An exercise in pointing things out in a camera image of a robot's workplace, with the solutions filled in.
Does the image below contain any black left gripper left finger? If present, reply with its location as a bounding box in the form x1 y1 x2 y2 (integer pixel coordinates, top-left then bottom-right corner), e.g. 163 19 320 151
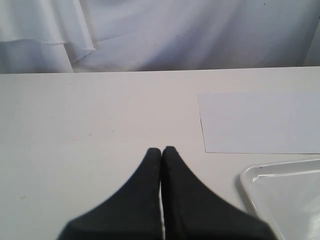
58 148 161 240

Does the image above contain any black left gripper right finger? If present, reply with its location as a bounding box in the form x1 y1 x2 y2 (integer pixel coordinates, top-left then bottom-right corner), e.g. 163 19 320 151
161 146 276 240

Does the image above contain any white paper sheet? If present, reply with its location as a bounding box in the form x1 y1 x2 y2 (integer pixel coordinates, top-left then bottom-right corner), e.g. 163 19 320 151
198 92 320 154

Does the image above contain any white plastic tray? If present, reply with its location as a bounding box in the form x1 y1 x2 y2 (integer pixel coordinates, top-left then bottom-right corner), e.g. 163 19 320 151
239 159 320 240

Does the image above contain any white backdrop curtain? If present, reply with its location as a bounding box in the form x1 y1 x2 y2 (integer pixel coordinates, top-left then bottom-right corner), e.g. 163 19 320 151
0 0 320 74

